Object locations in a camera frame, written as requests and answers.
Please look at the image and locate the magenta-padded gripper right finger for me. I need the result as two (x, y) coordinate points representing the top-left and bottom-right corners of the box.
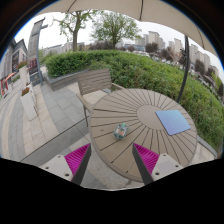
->
(131, 142), (184, 186)

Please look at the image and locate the blue mouse pad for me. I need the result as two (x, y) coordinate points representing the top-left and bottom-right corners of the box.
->
(154, 109), (192, 137)

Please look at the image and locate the brown slatted outdoor chair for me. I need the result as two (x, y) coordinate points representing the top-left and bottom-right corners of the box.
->
(75, 68), (126, 128)

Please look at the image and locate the beige parasol canopy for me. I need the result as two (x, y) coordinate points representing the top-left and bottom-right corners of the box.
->
(38, 0), (218, 58)

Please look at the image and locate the dark storefront building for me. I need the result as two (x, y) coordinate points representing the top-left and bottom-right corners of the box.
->
(0, 38), (28, 83)

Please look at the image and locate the round leafy green tree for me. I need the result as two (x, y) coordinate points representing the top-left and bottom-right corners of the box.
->
(90, 11), (143, 51)

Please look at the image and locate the tall grey sign pillar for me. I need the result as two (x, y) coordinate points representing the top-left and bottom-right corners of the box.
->
(27, 17), (49, 87)

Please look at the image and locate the dark curved parasol pole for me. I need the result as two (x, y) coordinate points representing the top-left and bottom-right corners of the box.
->
(175, 34), (191, 104)

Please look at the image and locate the thin sparse-leaved tree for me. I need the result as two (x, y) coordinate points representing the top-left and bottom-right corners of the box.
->
(53, 9), (99, 52)

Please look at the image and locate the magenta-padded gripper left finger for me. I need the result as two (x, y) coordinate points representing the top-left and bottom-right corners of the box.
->
(39, 142), (93, 186)

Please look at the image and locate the group of apartment towers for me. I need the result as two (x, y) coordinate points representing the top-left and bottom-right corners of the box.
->
(134, 30), (221, 79)

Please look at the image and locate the white flower planter box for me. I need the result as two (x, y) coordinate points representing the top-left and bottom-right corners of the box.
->
(19, 85), (38, 122)
(17, 59), (30, 89)

